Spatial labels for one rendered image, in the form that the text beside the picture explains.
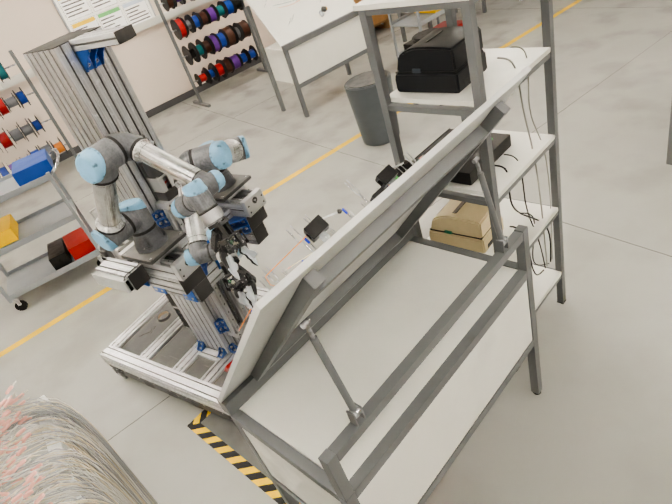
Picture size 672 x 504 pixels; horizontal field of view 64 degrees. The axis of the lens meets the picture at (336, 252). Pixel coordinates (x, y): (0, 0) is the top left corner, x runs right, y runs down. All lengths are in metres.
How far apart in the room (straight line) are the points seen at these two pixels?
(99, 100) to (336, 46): 4.61
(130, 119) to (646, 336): 2.72
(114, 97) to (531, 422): 2.40
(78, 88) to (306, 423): 1.64
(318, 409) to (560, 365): 1.45
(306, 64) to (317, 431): 5.25
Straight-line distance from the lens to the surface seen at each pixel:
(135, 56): 9.07
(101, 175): 2.10
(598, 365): 3.00
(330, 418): 1.93
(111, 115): 2.62
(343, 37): 6.92
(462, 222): 2.55
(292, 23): 6.69
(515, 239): 2.13
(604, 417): 2.81
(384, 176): 1.63
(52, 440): 1.42
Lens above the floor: 2.28
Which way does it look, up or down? 34 degrees down
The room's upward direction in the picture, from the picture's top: 19 degrees counter-clockwise
